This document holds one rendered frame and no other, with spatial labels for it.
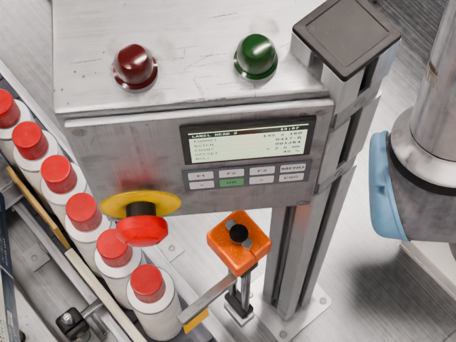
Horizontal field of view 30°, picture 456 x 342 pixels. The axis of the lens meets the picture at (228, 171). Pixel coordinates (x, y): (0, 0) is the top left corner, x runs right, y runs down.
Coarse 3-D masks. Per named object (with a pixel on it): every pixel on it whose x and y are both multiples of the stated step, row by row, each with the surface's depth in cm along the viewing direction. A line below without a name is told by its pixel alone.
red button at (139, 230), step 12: (132, 204) 62; (144, 204) 62; (132, 216) 60; (144, 216) 60; (156, 216) 61; (120, 228) 61; (132, 228) 60; (144, 228) 60; (156, 228) 60; (120, 240) 62; (132, 240) 61; (144, 240) 61; (156, 240) 61
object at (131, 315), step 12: (0, 84) 116; (12, 96) 116; (36, 120) 114; (12, 168) 112; (24, 204) 110; (36, 216) 109; (48, 228) 109; (60, 228) 109; (96, 276) 107; (108, 288) 106; (180, 300) 105; (132, 312) 105; (144, 336) 104; (180, 336) 104; (192, 336) 104; (204, 336) 103
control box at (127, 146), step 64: (64, 0) 52; (128, 0) 52; (192, 0) 52; (256, 0) 51; (320, 0) 51; (64, 64) 50; (192, 64) 50; (320, 64) 50; (64, 128) 51; (128, 128) 50; (320, 128) 52; (128, 192) 60; (192, 192) 61; (256, 192) 62
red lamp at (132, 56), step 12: (120, 48) 48; (132, 48) 48; (144, 48) 48; (120, 60) 48; (132, 60) 48; (144, 60) 48; (120, 72) 48; (132, 72) 48; (144, 72) 48; (156, 72) 49; (120, 84) 49; (132, 84) 49; (144, 84) 49
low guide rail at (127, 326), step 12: (72, 252) 104; (72, 264) 105; (84, 264) 103; (84, 276) 103; (96, 288) 102; (108, 300) 102; (120, 312) 101; (120, 324) 101; (132, 324) 101; (132, 336) 100
